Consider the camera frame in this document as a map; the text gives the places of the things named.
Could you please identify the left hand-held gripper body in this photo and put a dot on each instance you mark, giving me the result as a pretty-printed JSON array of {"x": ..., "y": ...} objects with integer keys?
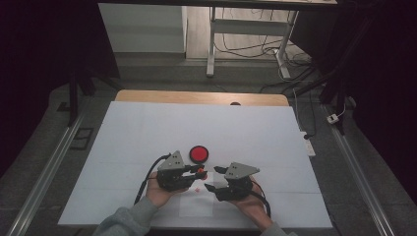
[{"x": 172, "y": 180}]

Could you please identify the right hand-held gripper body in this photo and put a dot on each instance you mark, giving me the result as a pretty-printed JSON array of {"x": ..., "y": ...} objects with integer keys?
[{"x": 236, "y": 191}]

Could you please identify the small red stamp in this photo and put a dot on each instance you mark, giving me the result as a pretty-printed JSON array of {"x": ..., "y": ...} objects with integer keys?
[{"x": 201, "y": 170}]

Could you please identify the round red ink pad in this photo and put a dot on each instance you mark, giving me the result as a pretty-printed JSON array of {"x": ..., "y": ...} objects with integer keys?
[{"x": 199, "y": 154}]

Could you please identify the white paper sheet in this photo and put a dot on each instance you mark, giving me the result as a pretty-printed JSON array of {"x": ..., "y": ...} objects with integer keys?
[{"x": 196, "y": 205}]

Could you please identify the person's left hand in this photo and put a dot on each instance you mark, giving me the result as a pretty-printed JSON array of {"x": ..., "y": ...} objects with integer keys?
[{"x": 159, "y": 196}]

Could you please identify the person's right hand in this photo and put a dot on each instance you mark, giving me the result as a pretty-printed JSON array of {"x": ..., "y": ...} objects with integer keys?
[{"x": 255, "y": 209}]

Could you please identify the large white table cover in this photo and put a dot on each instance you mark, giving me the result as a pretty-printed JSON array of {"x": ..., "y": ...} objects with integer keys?
[{"x": 229, "y": 124}]

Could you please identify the dark table grommet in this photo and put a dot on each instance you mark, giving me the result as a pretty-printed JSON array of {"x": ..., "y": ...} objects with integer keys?
[{"x": 235, "y": 104}]

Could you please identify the white power strip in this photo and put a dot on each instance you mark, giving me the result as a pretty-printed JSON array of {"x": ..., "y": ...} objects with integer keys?
[{"x": 309, "y": 146}]

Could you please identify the white plug adapter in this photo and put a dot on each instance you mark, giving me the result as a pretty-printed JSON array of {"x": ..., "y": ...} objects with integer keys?
[{"x": 332, "y": 118}]

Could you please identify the black stand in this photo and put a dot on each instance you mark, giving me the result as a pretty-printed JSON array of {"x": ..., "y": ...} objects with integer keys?
[
  {"x": 337, "y": 95},
  {"x": 73, "y": 98}
]

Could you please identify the white cabinet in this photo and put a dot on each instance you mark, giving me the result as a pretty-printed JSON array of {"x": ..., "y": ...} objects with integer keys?
[{"x": 144, "y": 29}]

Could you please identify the aluminium rail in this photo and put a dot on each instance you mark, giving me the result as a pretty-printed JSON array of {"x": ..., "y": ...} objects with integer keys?
[
  {"x": 42, "y": 178},
  {"x": 360, "y": 183}
]

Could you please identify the white desk frame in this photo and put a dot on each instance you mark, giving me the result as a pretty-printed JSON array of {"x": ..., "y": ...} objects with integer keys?
[{"x": 249, "y": 27}]

